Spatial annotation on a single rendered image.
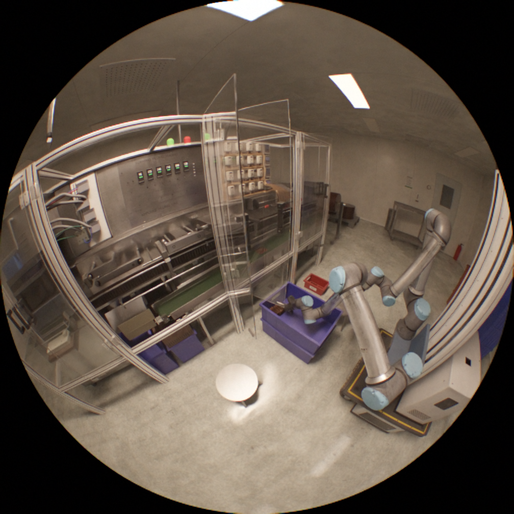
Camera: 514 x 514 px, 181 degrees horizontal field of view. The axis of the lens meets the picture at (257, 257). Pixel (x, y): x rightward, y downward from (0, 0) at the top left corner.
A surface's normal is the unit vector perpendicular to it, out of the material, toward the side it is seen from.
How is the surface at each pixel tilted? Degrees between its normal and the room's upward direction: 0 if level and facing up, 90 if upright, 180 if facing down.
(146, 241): 90
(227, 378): 0
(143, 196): 90
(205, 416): 0
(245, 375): 0
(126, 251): 90
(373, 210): 90
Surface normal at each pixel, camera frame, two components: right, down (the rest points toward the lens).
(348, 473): -0.05, -0.85
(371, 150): -0.72, 0.40
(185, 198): 0.70, 0.35
